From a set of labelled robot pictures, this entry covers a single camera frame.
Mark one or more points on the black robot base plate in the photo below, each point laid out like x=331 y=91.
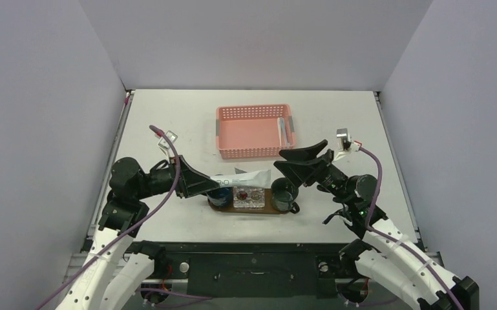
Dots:
x=250 y=270

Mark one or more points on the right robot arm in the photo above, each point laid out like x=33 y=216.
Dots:
x=381 y=251

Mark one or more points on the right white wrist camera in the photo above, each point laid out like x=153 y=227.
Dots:
x=344 y=139

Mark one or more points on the light blue toothbrush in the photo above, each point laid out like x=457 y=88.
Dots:
x=285 y=132

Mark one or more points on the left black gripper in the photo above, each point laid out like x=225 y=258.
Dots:
x=192 y=182

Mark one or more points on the dark green mug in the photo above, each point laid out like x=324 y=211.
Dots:
x=283 y=196

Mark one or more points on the pink perforated plastic basket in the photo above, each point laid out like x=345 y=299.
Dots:
x=250 y=131

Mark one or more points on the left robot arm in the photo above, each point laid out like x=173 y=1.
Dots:
x=96 y=285

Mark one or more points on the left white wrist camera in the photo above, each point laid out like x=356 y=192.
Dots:
x=166 y=140

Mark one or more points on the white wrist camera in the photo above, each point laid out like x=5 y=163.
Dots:
x=166 y=140
x=344 y=139

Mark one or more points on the white toothbrush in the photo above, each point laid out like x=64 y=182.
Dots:
x=280 y=128

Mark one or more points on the dark blue mug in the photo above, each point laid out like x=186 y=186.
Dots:
x=222 y=196

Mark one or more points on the brown oval wooden tray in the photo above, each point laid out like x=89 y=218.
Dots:
x=267 y=209

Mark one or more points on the dark cap toothpaste tube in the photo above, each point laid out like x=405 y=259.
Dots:
x=257 y=179

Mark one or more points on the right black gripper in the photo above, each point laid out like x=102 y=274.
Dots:
x=320 y=166

